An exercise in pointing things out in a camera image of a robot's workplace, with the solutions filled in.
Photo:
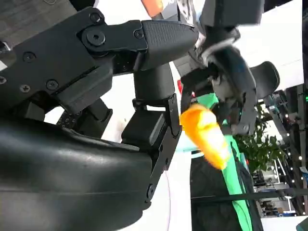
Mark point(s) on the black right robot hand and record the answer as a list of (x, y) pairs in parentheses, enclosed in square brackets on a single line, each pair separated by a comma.
[(60, 156)]

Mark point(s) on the black office chair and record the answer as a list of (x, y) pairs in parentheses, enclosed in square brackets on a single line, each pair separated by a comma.
[(267, 77)]

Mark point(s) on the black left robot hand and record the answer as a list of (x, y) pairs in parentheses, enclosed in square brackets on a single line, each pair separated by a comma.
[(231, 72)]

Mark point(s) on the green leafy plant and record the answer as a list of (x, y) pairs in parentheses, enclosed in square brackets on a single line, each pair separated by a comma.
[(262, 149)]

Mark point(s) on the orange box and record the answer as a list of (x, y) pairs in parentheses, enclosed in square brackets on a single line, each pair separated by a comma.
[(152, 7)]

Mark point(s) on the green and black fabric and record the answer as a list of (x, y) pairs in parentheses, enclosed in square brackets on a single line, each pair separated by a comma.
[(216, 192)]

